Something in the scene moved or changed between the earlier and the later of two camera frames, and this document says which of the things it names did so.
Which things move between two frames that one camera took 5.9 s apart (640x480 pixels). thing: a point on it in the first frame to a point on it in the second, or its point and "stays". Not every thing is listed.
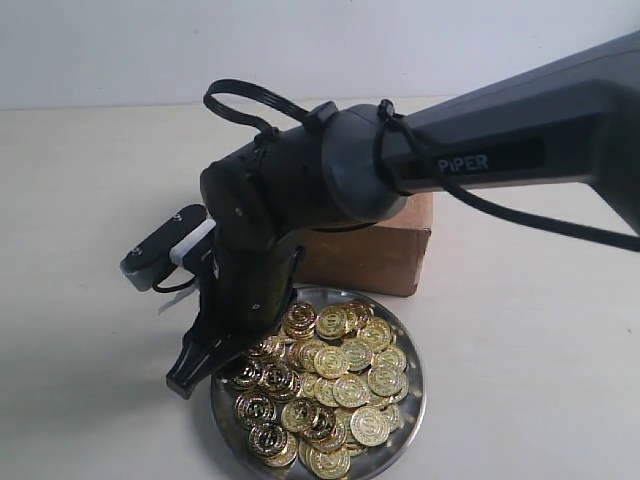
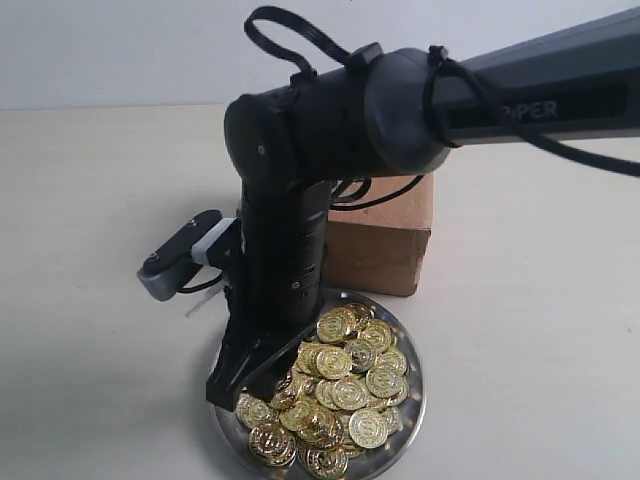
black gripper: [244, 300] to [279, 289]
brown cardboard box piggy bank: [383, 258] stays
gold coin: [369, 426] stays
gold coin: [385, 381] stays
